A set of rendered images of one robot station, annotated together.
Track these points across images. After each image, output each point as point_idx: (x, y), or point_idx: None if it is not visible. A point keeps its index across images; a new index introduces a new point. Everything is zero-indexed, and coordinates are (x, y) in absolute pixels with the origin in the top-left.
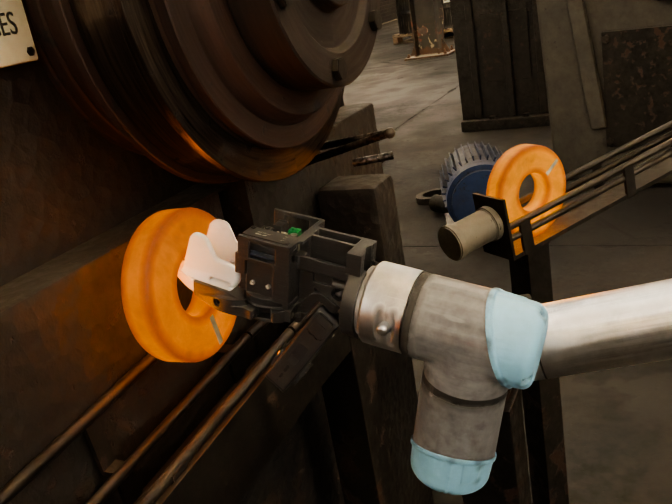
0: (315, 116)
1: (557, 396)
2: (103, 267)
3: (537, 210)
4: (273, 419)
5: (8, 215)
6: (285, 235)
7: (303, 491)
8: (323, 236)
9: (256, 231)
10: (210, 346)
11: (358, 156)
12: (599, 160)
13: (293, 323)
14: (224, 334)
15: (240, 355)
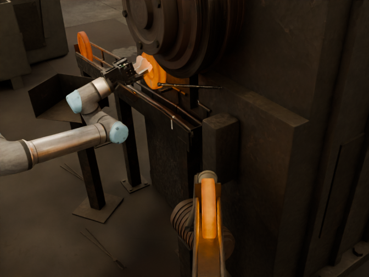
0: (169, 63)
1: None
2: None
3: (195, 211)
4: (151, 115)
5: None
6: (118, 63)
7: None
8: (112, 67)
9: (124, 59)
10: (149, 84)
11: (266, 133)
12: (221, 275)
13: (165, 109)
14: (152, 87)
15: (175, 108)
